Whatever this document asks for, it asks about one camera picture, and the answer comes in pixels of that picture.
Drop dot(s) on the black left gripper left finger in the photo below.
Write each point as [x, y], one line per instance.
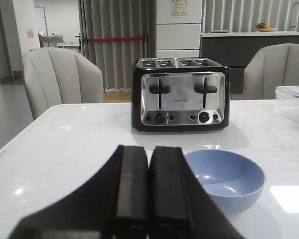
[112, 204]

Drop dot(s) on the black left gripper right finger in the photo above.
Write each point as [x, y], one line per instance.
[179, 207]

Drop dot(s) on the blue bowl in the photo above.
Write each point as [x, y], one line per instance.
[234, 182]

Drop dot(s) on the black chrome four-slot toaster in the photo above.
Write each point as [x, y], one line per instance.
[180, 94]

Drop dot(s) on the beige armchair left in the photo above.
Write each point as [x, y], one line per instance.
[54, 76]

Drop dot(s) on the beige armchair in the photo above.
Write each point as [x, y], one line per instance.
[54, 76]
[272, 66]

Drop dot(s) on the clear plastic storage container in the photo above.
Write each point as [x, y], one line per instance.
[287, 102]

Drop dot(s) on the red barrier belt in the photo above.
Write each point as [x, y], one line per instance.
[119, 39]

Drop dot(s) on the dark kitchen counter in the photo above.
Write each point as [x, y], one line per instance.
[236, 49]

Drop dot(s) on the beige armchair right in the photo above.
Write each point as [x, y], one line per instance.
[272, 66]

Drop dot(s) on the white refrigerator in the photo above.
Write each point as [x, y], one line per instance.
[178, 28]

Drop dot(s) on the grey pleated curtain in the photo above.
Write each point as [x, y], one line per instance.
[113, 19]

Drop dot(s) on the fruit bowl on counter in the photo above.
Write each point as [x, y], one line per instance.
[263, 27]

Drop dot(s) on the chrome kitchen faucet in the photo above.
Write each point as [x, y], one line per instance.
[294, 16]

